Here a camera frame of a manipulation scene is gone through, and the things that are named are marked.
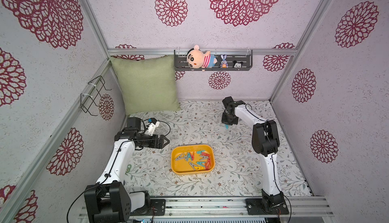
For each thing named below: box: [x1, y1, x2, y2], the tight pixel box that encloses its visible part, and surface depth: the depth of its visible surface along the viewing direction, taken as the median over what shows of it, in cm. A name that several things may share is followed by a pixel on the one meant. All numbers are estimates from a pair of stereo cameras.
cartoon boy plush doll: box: [186, 44, 218, 72], surface depth 87 cm
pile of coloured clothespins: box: [175, 150, 212, 171], surface depth 91 cm
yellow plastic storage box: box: [170, 144, 216, 175], surface depth 91 cm
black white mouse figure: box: [232, 60, 244, 68], surface depth 94 cm
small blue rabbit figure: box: [219, 54, 229, 69], surface depth 93 cm
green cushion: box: [109, 55, 182, 116], surface depth 97 cm
